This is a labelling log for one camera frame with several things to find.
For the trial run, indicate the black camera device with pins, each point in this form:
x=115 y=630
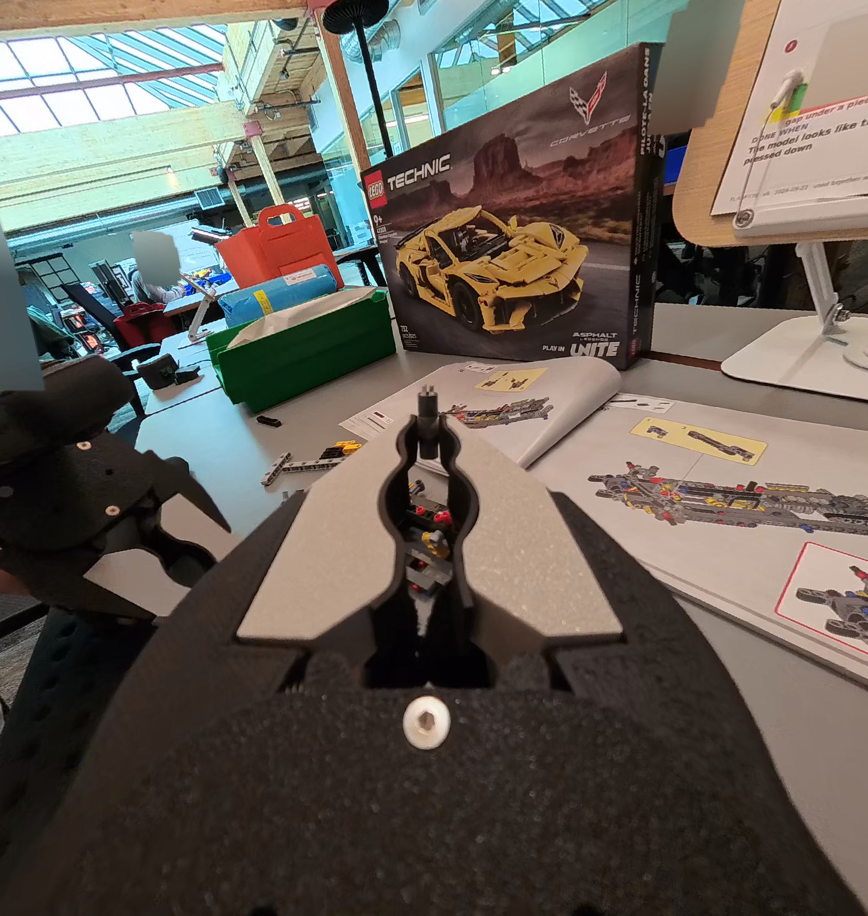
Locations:
x=163 y=372

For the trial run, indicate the yellow lego connector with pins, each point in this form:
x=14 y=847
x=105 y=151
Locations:
x=348 y=446

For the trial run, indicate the wooden stand board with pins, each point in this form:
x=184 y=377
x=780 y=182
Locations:
x=706 y=179

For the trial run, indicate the black lego brick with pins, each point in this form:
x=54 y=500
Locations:
x=331 y=453

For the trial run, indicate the grey lego beam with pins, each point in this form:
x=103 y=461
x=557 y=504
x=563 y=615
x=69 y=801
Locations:
x=298 y=466

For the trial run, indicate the orange carry bag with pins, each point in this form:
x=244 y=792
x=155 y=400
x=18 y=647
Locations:
x=283 y=247

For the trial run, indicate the blue foam roll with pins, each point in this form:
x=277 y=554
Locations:
x=283 y=290

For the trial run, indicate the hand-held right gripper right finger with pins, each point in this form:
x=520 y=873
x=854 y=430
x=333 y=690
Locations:
x=541 y=572

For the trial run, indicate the lego instruction booklet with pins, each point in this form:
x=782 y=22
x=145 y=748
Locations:
x=727 y=558

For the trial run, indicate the black floor lamp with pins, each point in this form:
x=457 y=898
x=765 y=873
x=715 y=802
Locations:
x=366 y=71

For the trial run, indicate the grey lego axle pin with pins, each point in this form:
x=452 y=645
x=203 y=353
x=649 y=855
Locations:
x=428 y=422

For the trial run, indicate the lego set box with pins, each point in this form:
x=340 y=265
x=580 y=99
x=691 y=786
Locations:
x=519 y=215

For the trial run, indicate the white folding stand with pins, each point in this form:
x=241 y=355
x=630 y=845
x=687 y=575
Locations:
x=201 y=308

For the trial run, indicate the red chair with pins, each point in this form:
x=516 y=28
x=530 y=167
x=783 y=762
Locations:
x=144 y=322

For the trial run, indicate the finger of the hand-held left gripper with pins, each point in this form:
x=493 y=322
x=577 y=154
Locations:
x=126 y=576

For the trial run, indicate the lego car chassis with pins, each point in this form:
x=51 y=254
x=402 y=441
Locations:
x=430 y=537

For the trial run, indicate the black office chair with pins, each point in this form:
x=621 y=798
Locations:
x=94 y=315

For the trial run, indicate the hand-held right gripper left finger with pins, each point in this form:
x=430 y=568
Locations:
x=319 y=572

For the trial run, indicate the green plastic bin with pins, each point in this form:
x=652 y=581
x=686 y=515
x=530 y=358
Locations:
x=312 y=350

